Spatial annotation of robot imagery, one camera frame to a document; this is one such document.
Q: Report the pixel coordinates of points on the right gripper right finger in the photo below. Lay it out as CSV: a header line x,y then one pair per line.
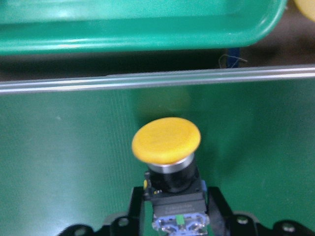
x,y
217,207

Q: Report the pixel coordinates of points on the green conveyor belt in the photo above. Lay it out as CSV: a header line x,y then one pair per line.
x,y
65,144

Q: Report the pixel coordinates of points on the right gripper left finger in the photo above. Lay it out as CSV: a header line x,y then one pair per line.
x,y
136,205

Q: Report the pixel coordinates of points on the green plastic tray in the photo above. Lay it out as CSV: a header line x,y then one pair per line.
x,y
77,26

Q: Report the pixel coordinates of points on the yellow push button switch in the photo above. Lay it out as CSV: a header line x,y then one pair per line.
x,y
172,182

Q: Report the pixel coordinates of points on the yellow plastic tray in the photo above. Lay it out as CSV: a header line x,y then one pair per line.
x,y
307,8

